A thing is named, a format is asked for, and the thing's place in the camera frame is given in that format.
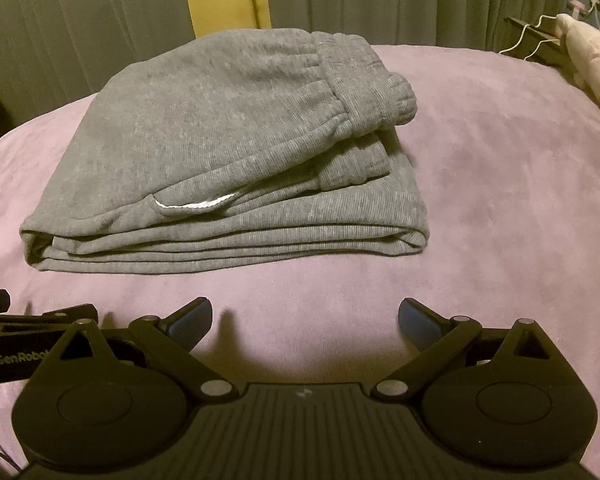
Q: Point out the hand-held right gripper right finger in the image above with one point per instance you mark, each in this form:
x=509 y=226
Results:
x=420 y=322

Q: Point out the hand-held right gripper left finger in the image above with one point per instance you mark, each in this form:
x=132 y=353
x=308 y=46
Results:
x=192 y=321

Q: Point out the grey sweat pants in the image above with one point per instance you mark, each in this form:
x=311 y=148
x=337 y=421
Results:
x=205 y=150

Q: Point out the pink blanket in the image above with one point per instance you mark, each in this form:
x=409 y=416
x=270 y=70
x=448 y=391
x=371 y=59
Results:
x=480 y=185

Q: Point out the grey-green pleated curtain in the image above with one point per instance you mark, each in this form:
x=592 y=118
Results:
x=405 y=0
x=80 y=25

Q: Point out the dark bed headboard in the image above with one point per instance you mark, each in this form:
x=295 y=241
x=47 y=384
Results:
x=542 y=42

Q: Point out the beige plush toy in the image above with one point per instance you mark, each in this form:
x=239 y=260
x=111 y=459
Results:
x=597 y=70

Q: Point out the pink clip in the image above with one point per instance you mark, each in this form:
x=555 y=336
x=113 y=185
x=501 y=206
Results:
x=580 y=7

